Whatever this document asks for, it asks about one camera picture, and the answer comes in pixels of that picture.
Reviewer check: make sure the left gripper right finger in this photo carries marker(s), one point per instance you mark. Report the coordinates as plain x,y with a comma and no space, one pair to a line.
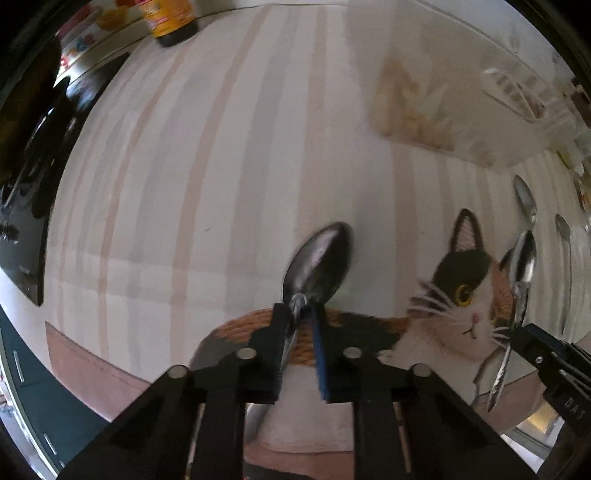
407,424

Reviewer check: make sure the orange label sauce bottle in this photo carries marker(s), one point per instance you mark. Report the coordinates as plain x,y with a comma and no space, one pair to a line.
169,21

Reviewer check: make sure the black stove top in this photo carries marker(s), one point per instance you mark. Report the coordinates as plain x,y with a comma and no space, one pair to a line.
29,193

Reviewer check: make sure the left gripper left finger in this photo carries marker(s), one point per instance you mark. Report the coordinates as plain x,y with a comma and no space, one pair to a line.
190,423

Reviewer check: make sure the steel spoon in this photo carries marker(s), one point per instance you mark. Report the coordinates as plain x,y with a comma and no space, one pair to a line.
526,200
521,272
296,348
564,232

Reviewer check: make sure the striped cat table mat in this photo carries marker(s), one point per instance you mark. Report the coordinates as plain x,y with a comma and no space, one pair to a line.
203,167

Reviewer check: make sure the clear plastic utensil tray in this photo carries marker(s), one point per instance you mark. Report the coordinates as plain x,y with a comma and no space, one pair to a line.
474,79

